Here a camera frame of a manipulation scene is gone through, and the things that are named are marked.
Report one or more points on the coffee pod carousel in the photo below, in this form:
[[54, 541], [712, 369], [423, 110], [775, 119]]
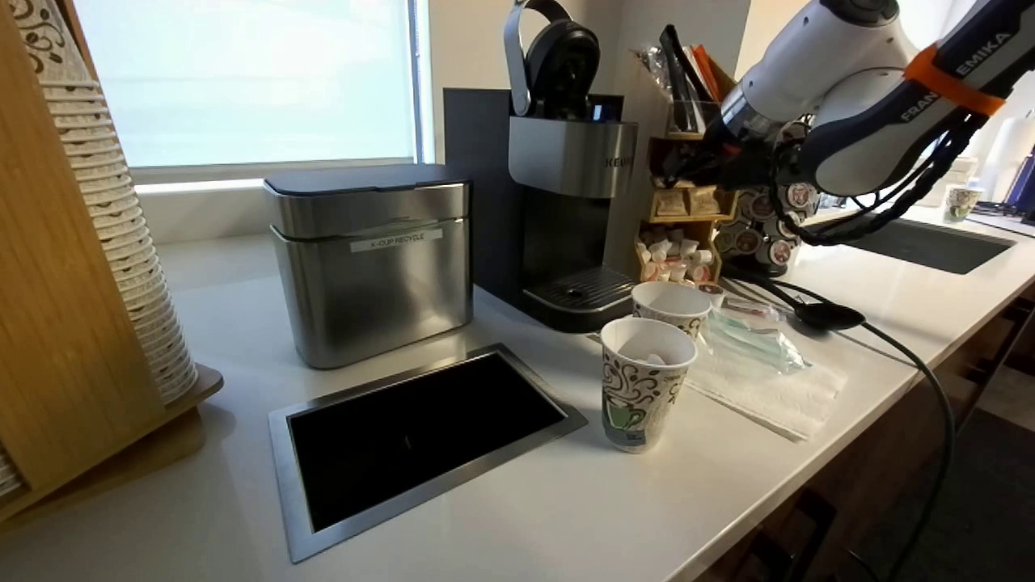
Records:
[[760, 238]]

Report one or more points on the window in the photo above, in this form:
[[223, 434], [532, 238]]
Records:
[[251, 81]]

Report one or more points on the stainless steel bin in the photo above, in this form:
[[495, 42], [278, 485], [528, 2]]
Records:
[[372, 283]]

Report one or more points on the clear plastic packet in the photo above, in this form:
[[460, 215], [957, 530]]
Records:
[[756, 339]]

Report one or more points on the wooden condiment organizer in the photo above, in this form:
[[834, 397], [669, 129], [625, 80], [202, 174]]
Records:
[[647, 121]]

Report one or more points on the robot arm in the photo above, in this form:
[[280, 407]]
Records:
[[841, 65]]

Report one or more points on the stack of paper cups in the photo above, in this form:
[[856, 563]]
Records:
[[121, 226]]

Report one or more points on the sink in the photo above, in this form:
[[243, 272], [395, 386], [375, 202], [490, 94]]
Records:
[[930, 242]]

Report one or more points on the white paper napkin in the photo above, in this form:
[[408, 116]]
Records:
[[776, 396]]

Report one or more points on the bundle of black stir sticks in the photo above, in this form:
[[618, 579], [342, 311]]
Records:
[[679, 81]]

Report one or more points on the dark bin lid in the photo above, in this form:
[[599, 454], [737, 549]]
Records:
[[364, 178]]

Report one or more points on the row of brown packets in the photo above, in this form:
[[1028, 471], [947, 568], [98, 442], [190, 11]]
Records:
[[687, 202]]

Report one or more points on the coffee machine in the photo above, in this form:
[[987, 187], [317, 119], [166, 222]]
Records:
[[566, 153]]

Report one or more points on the patterned paper cup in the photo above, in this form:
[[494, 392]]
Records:
[[675, 305], [643, 396], [961, 204]]

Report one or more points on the creamer cup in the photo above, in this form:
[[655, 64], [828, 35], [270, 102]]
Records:
[[711, 293]]

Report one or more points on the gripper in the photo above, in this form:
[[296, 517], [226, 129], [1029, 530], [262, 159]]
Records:
[[732, 166]]

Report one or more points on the steel framed counter trash opening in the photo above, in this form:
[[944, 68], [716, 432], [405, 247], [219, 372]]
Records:
[[420, 440]]

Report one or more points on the wooden cup dispenser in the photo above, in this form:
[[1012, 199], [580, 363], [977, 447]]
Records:
[[57, 323]]

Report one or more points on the bundle of orange packets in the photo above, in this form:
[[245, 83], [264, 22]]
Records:
[[706, 73]]

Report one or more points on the paper towel roll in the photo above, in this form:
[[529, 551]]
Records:
[[1011, 158]]

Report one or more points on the heap of creamer cups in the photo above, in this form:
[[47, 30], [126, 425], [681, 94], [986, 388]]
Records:
[[675, 252]]

